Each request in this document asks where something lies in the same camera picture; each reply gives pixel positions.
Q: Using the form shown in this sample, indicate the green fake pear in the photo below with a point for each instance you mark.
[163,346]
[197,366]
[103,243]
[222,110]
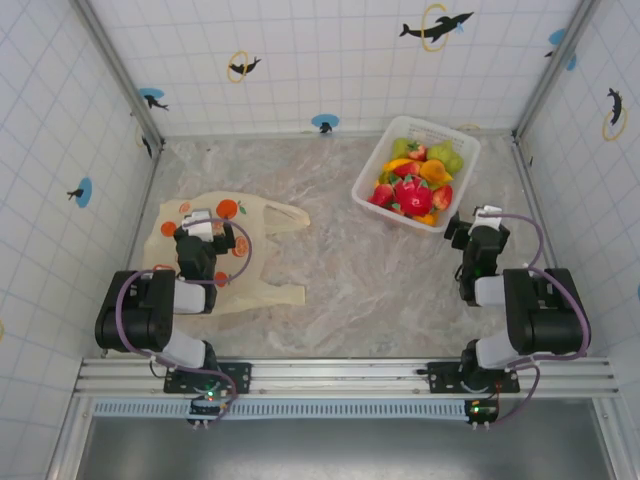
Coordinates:
[400,146]

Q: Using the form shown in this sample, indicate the blue circle seal sticker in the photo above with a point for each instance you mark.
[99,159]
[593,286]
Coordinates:
[86,192]
[150,94]
[557,36]

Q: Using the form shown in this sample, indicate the orange yellow fake mango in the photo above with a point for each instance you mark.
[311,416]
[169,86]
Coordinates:
[434,171]

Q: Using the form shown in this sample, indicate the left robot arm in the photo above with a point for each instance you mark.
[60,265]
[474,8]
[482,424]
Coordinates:
[135,310]

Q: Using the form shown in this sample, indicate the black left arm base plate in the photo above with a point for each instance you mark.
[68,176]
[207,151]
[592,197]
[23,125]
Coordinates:
[240,375]

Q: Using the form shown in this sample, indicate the aluminium corner post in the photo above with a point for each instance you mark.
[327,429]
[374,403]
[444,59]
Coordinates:
[121,75]
[539,97]

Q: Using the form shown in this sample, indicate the aluminium mounting rail frame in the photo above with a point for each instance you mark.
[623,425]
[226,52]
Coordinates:
[340,372]

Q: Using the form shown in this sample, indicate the green fake custard apple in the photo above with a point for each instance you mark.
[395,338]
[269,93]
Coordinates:
[442,150]

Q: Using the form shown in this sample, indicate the white plastic basket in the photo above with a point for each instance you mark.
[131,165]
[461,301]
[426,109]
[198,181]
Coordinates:
[435,131]

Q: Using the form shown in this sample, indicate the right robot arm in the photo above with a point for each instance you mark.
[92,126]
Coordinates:
[545,310]

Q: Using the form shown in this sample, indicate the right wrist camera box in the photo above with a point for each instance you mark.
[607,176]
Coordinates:
[487,217]

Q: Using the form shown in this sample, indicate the cream orange-print plastic bag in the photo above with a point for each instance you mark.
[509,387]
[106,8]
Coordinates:
[160,250]

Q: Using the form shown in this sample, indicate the red fake strawberry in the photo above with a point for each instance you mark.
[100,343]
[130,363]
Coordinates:
[382,194]
[405,170]
[442,196]
[416,150]

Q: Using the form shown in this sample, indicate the small green fake fruit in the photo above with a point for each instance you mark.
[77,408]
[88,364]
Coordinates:
[385,177]
[455,162]

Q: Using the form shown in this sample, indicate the red fake dragon fruit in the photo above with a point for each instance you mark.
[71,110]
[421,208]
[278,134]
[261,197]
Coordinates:
[414,197]

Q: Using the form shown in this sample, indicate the marbled plastic table cover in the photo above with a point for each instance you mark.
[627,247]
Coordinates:
[340,310]

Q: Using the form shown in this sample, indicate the blue circle penguin sticker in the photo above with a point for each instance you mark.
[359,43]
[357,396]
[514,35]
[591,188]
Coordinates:
[325,120]

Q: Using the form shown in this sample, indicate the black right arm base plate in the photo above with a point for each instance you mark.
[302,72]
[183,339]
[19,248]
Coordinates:
[440,375]

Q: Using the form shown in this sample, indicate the grey metal panel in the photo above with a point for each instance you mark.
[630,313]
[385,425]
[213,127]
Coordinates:
[340,450]

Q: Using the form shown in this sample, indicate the fake orange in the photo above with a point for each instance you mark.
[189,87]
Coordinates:
[427,218]

